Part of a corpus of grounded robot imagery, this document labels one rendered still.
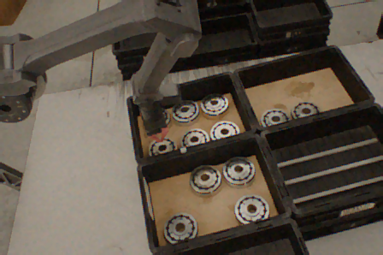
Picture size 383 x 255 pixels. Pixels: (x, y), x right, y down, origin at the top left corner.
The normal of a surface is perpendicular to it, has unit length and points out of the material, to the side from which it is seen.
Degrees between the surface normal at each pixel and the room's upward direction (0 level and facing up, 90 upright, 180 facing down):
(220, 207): 0
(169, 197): 0
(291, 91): 0
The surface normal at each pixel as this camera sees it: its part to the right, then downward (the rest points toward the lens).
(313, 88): -0.13, -0.61
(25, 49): -0.43, -0.14
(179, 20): 0.66, -0.25
